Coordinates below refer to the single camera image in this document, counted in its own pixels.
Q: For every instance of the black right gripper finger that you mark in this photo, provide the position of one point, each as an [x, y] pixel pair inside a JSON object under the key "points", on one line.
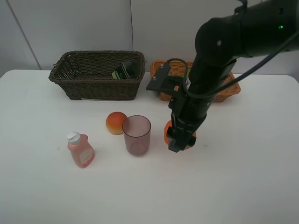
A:
{"points": [[192, 140], [173, 143]]}

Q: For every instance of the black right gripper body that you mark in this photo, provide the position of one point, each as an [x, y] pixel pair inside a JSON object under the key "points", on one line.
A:
{"points": [[187, 113]]}

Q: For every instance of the translucent pink plastic cup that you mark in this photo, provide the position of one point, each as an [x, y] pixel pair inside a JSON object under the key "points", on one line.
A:
{"points": [[136, 132]]}

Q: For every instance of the red-orange round bun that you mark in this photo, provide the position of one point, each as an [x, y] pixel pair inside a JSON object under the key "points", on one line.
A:
{"points": [[114, 122]]}

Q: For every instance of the dark green pump bottle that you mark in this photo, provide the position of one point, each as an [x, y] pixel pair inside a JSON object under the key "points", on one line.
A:
{"points": [[127, 70]]}

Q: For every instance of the pink bottle white cap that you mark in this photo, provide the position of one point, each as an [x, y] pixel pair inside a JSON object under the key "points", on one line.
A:
{"points": [[81, 150]]}

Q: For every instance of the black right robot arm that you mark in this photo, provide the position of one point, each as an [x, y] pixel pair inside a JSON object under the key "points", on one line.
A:
{"points": [[264, 29]]}

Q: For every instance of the light orange wicker basket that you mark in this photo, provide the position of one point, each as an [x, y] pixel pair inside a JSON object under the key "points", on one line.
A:
{"points": [[178, 68]]}

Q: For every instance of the dark brown wicker basket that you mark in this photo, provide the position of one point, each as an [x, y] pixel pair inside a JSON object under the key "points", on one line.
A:
{"points": [[88, 74]]}

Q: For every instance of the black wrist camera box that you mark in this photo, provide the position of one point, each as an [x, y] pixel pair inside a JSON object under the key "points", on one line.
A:
{"points": [[163, 82]]}

